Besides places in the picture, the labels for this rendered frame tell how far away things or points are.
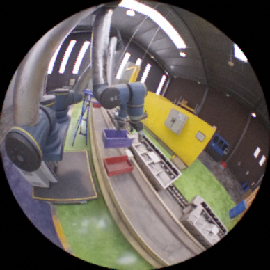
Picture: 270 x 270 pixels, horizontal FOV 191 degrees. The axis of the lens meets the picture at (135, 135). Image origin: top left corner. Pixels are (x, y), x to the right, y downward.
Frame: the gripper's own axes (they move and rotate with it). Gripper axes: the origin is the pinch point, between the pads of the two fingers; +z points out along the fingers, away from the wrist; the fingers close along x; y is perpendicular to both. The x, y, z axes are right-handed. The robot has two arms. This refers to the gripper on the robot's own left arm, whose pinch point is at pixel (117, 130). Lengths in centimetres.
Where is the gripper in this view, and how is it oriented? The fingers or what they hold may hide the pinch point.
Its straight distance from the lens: 100.7
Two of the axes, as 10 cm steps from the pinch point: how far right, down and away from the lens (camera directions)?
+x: -4.8, -5.7, 6.7
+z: -3.4, 8.2, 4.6
